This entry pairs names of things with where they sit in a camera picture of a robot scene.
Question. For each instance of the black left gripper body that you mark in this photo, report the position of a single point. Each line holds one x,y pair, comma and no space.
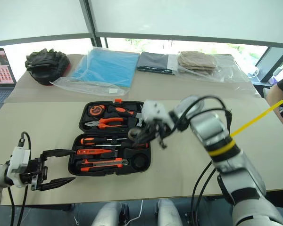
36,171

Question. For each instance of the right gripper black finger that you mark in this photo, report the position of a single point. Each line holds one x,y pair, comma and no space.
143,140
146,132

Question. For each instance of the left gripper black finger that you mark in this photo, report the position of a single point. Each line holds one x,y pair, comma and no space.
56,183
57,152

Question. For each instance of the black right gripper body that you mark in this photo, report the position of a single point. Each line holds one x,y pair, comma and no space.
160,131

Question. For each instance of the orange voltage tester pen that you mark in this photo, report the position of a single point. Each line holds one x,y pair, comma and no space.
94,151

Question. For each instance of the orange black utility knife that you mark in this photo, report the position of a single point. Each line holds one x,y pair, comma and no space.
101,163

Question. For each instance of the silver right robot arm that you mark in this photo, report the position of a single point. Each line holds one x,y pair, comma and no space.
235,174

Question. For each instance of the black tool case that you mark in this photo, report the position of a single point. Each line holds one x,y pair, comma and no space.
108,122

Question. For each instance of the orange black tape measure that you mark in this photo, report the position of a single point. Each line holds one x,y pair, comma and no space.
97,110

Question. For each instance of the silver rounded robot leg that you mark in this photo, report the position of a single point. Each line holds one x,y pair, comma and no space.
108,215
168,213

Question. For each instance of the dark grey cloth package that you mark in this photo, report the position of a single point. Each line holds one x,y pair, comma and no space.
153,61

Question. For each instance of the blue cloth in plastic bag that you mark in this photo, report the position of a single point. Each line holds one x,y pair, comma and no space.
110,64

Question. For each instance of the beige cloths in plastic bag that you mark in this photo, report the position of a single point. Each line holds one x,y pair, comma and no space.
197,62

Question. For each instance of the pile of black gloves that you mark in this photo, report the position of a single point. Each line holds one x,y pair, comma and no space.
47,66

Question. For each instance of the open laptop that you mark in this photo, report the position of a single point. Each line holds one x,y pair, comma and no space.
0,75

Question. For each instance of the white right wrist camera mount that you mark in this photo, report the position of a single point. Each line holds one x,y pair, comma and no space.
155,110

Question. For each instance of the dark window frame post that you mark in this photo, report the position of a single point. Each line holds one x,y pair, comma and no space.
88,18

